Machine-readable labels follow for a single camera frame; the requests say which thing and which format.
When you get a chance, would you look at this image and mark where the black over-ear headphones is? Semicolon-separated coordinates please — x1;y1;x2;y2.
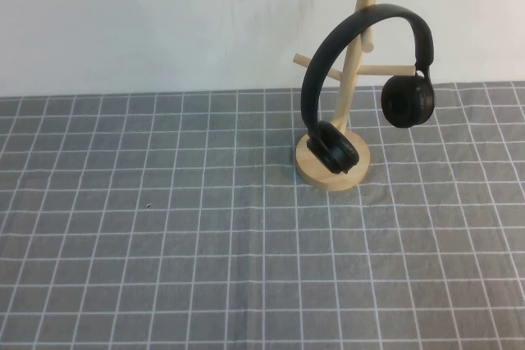
300;3;436;175

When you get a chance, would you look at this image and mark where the wooden peg headphone stand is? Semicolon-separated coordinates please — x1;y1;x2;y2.
293;0;418;193

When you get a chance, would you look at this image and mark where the grey white-checked tablecloth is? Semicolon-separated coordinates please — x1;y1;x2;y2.
0;79;525;350

